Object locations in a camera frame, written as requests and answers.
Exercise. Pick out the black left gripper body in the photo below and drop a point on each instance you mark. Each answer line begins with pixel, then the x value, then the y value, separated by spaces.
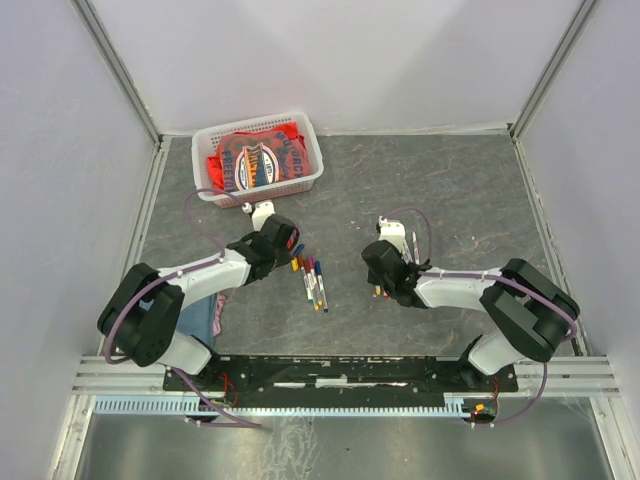
pixel 282 258

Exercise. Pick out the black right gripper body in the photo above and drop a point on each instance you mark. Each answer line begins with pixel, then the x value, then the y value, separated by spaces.
pixel 376 280

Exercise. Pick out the blue pen cap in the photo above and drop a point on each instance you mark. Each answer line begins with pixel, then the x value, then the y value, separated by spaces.
pixel 298 249

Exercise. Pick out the red cap marker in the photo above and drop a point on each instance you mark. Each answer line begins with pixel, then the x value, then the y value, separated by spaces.
pixel 406 254

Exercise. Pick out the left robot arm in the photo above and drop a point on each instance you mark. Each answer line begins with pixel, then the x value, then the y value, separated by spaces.
pixel 140 320

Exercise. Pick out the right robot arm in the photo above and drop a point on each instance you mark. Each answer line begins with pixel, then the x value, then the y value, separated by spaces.
pixel 533 316

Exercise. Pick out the brown cap marker lower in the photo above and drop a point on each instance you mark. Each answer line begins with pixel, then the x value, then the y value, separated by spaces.
pixel 308 288

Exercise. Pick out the blue cap marker left group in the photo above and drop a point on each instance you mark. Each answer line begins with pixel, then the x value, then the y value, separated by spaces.
pixel 321 285

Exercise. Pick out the orange printed shirt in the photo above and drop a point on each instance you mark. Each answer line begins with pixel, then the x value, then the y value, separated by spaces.
pixel 246 160

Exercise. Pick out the white plastic basket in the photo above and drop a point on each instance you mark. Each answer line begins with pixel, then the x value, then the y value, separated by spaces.
pixel 205 141

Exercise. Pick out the blue and pink cloth pile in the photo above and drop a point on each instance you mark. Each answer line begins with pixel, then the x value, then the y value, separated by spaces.
pixel 202 319

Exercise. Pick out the small circuit board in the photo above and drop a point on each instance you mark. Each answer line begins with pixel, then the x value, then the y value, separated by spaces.
pixel 484 413

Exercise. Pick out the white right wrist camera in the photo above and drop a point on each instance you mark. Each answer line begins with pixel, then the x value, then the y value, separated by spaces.
pixel 392 231

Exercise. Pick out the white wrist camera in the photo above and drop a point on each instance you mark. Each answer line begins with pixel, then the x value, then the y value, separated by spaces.
pixel 259 212
pixel 392 231

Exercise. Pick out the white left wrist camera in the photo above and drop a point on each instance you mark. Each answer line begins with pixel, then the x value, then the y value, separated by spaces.
pixel 259 212

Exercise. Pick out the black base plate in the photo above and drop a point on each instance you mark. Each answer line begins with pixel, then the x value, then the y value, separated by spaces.
pixel 249 373

